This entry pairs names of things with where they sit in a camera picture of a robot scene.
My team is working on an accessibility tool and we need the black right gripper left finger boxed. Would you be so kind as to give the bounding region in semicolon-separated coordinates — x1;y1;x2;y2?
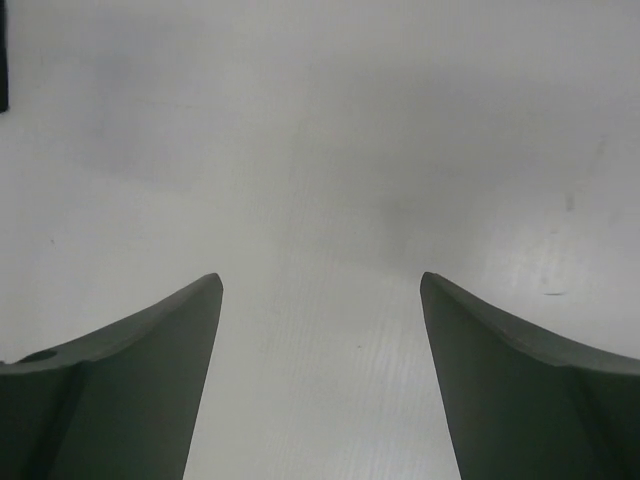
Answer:
1;274;223;479

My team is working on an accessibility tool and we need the black t shirt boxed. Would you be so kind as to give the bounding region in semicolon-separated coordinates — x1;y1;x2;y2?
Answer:
0;0;9;114

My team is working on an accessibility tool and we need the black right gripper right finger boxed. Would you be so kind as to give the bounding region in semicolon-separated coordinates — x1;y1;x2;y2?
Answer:
420;273;639;479

